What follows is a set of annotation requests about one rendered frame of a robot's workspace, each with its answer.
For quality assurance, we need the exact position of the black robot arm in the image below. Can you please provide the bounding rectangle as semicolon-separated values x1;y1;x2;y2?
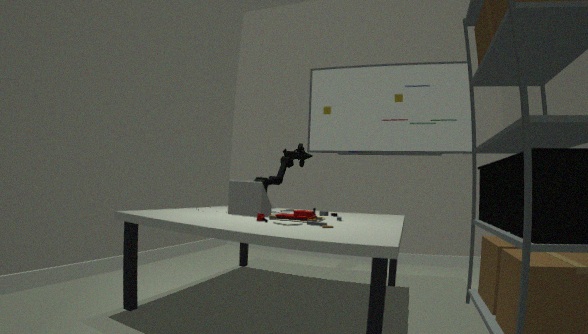
253;149;294;193

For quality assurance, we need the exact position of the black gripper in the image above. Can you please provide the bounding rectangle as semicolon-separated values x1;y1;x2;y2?
291;143;312;167

